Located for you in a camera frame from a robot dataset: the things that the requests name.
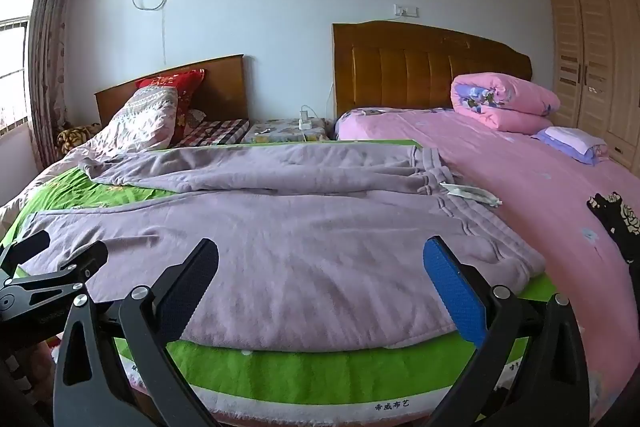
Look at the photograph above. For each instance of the green printed blanket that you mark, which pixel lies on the green printed blanket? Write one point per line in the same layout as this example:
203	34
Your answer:
300	372

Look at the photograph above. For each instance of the light wooden wardrobe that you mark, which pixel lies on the light wooden wardrobe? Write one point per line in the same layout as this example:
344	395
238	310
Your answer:
600	57

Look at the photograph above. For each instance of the small plain wooden headboard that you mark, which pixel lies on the small plain wooden headboard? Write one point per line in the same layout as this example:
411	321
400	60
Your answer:
220	87

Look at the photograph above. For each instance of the pink bed sheet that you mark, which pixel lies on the pink bed sheet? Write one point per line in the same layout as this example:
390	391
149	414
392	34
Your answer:
525	187

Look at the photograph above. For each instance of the window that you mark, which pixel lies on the window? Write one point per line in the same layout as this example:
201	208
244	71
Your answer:
12	72

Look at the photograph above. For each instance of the red patterned pillow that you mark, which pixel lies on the red patterned pillow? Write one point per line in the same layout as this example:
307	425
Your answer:
187	92

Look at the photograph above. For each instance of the folded pink floral quilt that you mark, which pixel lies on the folded pink floral quilt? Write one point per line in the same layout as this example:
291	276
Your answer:
505	99

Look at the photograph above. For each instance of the white floral quilt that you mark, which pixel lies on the white floral quilt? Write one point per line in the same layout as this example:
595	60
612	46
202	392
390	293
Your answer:
140	117

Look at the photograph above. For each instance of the brown and yellow blanket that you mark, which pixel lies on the brown and yellow blanket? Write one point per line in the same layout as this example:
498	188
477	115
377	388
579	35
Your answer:
75	138

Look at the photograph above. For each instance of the purple pillow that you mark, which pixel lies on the purple pillow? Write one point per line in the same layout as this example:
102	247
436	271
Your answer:
570	144

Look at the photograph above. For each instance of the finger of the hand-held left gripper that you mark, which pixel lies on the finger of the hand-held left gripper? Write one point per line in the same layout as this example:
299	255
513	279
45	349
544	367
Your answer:
75	264
35	247

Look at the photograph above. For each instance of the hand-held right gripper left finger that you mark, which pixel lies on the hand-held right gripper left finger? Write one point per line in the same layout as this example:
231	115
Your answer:
192	287

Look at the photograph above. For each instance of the bedside table with printed cloth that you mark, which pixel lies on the bedside table with printed cloth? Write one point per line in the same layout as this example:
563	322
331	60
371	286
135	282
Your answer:
280	132

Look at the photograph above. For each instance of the pink patterned curtain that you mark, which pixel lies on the pink patterned curtain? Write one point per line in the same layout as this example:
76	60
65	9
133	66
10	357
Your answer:
50	57

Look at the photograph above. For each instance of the black flowered cloth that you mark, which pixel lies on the black flowered cloth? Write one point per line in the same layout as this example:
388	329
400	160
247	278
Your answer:
612	222

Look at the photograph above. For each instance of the purple pants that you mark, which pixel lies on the purple pants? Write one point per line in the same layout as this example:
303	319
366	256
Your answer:
300	247

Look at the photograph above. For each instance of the white wall socket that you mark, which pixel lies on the white wall socket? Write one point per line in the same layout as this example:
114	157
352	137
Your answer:
406	11

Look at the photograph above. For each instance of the white crumpled tag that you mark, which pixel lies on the white crumpled tag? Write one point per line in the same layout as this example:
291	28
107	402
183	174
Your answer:
470	193

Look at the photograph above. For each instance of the large padded wooden headboard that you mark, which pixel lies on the large padded wooden headboard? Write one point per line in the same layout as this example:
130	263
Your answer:
400	67

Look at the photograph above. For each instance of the small checked cloth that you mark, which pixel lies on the small checked cloth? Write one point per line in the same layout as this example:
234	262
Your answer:
215	132

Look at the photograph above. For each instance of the white charger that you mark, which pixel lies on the white charger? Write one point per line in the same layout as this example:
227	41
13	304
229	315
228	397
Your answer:
305	121

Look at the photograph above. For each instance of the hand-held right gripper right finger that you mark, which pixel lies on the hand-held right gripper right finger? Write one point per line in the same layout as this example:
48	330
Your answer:
452	287

